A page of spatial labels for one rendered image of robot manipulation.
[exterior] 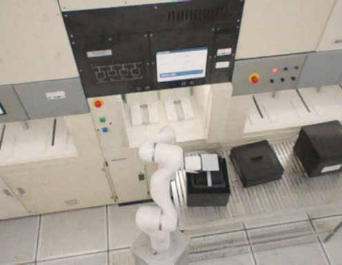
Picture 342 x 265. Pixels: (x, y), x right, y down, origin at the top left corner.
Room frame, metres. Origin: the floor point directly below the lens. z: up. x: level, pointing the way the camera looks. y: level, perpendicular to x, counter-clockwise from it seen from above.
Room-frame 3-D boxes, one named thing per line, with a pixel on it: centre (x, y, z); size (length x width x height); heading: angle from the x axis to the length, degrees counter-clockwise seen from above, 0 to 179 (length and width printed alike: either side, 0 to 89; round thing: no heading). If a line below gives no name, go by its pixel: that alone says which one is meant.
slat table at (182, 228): (1.22, -0.64, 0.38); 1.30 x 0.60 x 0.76; 98
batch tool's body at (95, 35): (1.86, 0.12, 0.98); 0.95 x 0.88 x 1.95; 8
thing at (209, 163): (1.12, -0.23, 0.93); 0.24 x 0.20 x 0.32; 0
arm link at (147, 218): (0.74, 0.11, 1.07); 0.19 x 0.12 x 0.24; 81
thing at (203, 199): (1.13, -0.23, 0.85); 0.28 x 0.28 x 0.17; 0
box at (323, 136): (1.36, -1.08, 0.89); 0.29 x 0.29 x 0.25; 12
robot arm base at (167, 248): (0.74, 0.08, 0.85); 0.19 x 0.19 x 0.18
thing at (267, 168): (1.30, -0.61, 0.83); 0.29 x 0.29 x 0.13; 15
